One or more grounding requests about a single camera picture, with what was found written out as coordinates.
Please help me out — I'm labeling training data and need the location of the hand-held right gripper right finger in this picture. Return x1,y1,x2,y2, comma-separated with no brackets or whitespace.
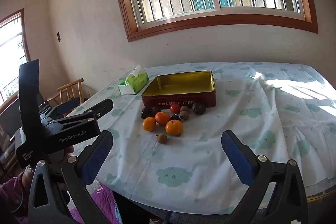
221,130,309,224

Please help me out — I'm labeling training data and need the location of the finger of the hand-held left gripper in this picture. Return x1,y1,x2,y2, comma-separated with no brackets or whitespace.
49,98,114,124
39,97,80,120

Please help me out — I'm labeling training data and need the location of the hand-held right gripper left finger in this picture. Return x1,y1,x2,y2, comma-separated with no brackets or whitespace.
28,130,114,224

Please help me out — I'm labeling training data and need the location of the orange mandarin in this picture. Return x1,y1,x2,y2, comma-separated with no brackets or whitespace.
154,112,171,126
165,119,184,136
142,117,156,132

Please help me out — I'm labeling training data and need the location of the red and gold tin box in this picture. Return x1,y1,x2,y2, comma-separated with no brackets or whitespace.
141,70,216,111

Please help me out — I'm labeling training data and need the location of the person's left forearm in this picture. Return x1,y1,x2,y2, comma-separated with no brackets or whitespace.
0,175,33,224

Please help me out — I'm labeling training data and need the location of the person's left hand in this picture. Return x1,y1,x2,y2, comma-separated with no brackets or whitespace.
22,164,36,188

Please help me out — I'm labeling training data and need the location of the wooden chair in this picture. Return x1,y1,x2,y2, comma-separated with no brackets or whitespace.
47,78,84,111

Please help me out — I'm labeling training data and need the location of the dark grey panel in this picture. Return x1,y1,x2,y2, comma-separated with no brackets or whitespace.
0,97,23,139

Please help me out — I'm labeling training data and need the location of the green tissue pack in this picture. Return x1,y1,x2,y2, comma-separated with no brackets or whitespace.
118,65,149,95

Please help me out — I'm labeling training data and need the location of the small side window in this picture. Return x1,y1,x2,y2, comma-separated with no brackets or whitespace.
0,8,31,109

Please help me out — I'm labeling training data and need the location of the purple patterned cloth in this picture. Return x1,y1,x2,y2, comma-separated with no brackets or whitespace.
85,181,124,224

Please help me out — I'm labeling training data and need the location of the dark round passionfruit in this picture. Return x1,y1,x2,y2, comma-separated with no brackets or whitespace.
192,102,207,115

